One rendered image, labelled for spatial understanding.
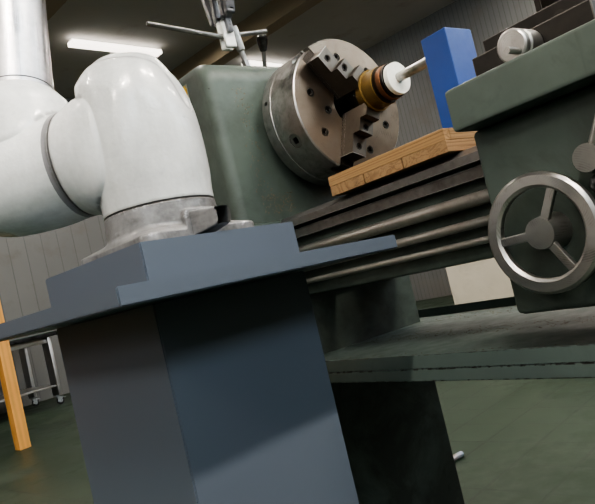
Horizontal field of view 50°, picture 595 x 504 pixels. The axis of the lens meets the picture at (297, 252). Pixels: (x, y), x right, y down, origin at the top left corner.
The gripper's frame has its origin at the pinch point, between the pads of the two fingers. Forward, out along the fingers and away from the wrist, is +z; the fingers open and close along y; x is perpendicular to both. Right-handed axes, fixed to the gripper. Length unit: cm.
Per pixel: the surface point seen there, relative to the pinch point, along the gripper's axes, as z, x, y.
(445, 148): 48, -6, 60
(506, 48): 41, -18, 82
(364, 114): 31.7, 8.2, 31.1
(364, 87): 26.5, 7.9, 33.2
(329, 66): 19.6, 4.8, 27.7
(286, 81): 20.3, -2.3, 20.9
